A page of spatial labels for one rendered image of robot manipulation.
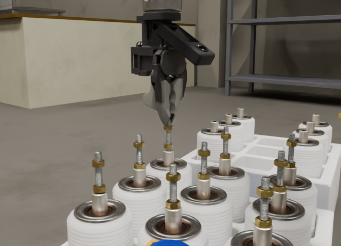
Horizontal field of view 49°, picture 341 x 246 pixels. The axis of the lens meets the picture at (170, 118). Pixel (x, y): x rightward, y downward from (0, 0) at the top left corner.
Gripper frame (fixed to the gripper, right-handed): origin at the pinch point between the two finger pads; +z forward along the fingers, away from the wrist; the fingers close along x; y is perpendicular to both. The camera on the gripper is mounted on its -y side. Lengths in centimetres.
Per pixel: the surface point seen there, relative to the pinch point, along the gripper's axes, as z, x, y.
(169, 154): 7.2, 0.7, -0.2
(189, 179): 12.1, -1.1, -4.0
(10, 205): 35, 4, 61
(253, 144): 17, -48, 6
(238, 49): -6, -325, 170
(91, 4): -73, -332, 436
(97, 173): 3.7, 23.1, -5.7
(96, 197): 7.0, 23.7, -5.9
